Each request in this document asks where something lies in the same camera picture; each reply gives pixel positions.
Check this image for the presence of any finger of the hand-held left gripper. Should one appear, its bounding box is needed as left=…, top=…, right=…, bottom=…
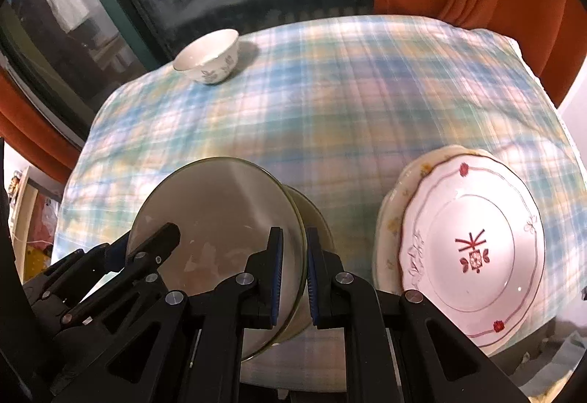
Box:
left=28, top=234, right=130, bottom=310
left=59, top=223, right=181, bottom=331

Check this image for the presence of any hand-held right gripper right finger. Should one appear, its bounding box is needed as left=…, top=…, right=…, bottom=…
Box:
left=306, top=226, right=528, bottom=403

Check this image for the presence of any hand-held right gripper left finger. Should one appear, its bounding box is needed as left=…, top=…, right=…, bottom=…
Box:
left=50, top=226, right=282, bottom=403

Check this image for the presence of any white bowl with dark rim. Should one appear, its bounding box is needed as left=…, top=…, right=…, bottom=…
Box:
left=270, top=184, right=335, bottom=346

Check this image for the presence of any white plate with red pattern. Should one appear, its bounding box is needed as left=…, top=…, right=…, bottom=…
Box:
left=398, top=154, right=546, bottom=349

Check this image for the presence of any cluttered white shelf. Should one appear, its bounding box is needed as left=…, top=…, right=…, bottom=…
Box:
left=9, top=165, right=62, bottom=259

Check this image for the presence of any scalloped yellow-flowered cream plate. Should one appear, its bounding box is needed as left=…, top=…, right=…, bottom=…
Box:
left=373, top=144, right=510, bottom=298

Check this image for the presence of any blue plaid tablecloth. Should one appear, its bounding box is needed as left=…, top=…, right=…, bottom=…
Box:
left=50, top=13, right=587, bottom=390

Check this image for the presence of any white bowl with blue-grey flowers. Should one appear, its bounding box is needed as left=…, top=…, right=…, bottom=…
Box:
left=173, top=28, right=240, bottom=86

